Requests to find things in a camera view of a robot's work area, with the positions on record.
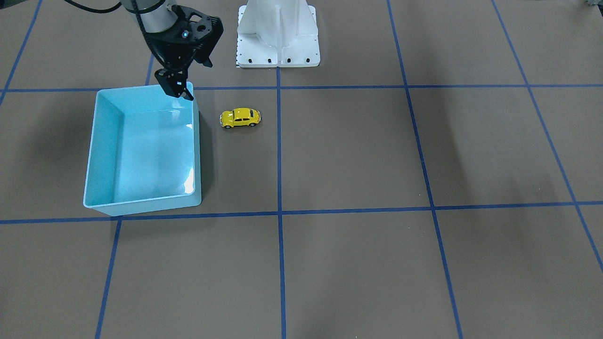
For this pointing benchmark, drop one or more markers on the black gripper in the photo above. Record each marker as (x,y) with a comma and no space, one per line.
(172,52)

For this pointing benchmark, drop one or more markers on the yellow beetle toy car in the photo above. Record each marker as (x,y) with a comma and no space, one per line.
(240,117)

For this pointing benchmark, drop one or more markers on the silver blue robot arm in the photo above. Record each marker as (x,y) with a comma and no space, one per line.
(152,16)

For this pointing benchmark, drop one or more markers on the light blue plastic bin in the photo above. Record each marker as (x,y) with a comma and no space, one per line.
(144,153)

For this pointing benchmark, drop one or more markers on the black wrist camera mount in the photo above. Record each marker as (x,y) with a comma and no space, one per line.
(197,34)

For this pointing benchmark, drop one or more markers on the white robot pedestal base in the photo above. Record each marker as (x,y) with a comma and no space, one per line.
(277,33)

